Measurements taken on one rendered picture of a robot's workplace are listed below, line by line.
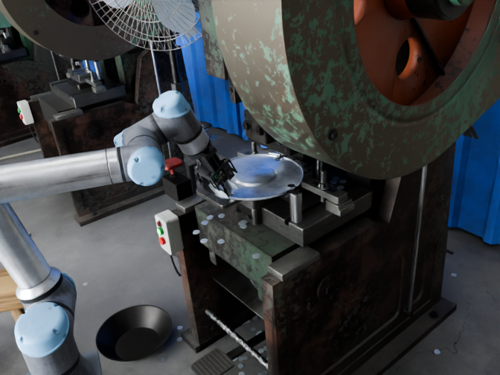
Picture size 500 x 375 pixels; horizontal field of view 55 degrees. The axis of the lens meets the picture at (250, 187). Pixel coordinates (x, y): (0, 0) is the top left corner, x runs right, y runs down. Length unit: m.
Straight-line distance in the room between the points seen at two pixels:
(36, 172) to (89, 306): 1.38
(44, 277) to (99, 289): 1.11
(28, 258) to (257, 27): 0.79
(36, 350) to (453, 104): 1.10
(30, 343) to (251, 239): 0.62
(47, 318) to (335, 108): 0.81
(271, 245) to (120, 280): 1.20
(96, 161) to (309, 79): 0.46
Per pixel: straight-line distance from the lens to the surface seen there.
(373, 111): 0.96
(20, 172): 1.03
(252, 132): 1.40
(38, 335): 1.23
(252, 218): 1.44
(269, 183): 1.40
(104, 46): 2.55
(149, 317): 2.13
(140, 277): 2.41
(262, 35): 0.80
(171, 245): 1.63
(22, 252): 1.27
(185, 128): 1.12
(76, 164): 1.02
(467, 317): 2.18
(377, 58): 1.06
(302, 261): 1.31
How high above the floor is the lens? 1.44
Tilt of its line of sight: 28 degrees down
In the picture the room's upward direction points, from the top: 5 degrees counter-clockwise
